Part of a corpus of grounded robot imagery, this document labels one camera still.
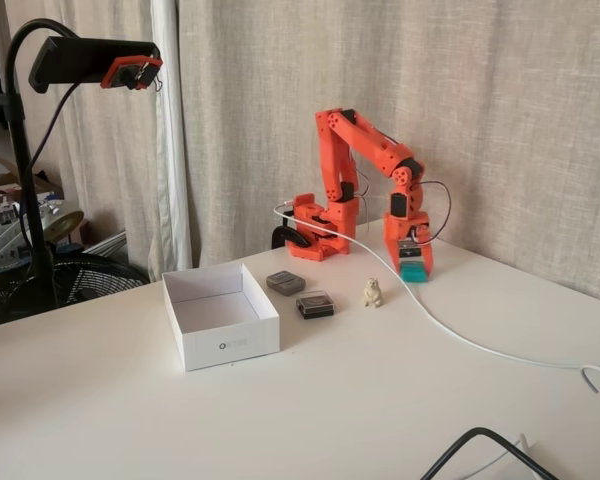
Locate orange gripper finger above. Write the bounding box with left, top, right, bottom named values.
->
left=419, top=238, right=436, bottom=281
left=384, top=238, right=402, bottom=274

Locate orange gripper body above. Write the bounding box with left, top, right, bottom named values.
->
left=383, top=212, right=432, bottom=246

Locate teal green small box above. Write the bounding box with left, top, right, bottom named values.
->
left=398, top=259, right=431, bottom=284

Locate white cardboard box bin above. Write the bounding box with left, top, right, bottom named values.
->
left=161, top=261, right=282, bottom=372

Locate cream bear figurine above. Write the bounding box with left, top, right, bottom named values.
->
left=360, top=277, right=385, bottom=310

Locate black case with red pad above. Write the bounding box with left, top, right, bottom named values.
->
left=295, top=289, right=338, bottom=320

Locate grey translucent small case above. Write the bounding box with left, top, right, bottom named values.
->
left=265, top=270, right=307, bottom=298

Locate wide beige curtain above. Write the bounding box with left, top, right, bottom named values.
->
left=178, top=0, right=600, bottom=306

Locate black floor fan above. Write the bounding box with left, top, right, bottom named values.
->
left=49, top=249, right=151, bottom=309

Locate silver desk lamp head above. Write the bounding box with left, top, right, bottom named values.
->
left=39, top=199, right=86, bottom=239

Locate brown cardboard box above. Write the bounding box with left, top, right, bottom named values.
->
left=0, top=144, right=64, bottom=211

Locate black gooseneck stand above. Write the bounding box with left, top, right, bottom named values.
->
left=4, top=18, right=81, bottom=311

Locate black phone holder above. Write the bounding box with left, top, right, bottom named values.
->
left=27, top=35, right=162, bottom=95

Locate clear plastic packaging pile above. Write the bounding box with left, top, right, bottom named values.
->
left=0, top=199, right=46, bottom=266

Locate long white cable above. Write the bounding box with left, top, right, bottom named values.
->
left=272, top=201, right=600, bottom=372

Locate thin servo wire loop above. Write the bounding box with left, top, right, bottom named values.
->
left=414, top=180, right=453, bottom=246

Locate thick black cable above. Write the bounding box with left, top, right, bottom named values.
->
left=419, top=427, right=546, bottom=480

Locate camera on black stand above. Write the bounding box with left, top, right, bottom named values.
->
left=0, top=0, right=194, bottom=281

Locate orange mounted camera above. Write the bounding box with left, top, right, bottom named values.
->
left=100, top=56, right=164, bottom=92

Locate black camera cable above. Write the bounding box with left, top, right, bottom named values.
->
left=0, top=79, right=84, bottom=339

